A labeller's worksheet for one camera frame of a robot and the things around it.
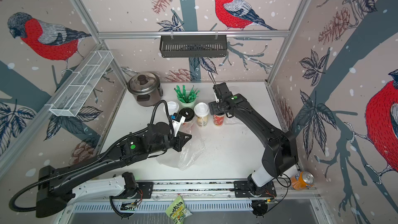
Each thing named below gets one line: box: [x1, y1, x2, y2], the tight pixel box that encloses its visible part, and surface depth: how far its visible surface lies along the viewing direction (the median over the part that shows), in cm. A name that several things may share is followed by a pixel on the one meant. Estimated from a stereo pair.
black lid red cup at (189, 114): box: [178, 107, 195, 126], surface depth 84 cm
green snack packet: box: [164, 194, 193, 224], surface depth 69 cm
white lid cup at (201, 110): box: [193, 101, 210, 128], surface depth 85 cm
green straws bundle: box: [174, 85, 201, 104], surface depth 92 cm
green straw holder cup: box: [176, 95, 197, 109], surface depth 92 cm
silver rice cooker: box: [126, 71, 164, 107], surface depth 98 cm
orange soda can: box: [290, 171, 315, 191], surface depth 69 cm
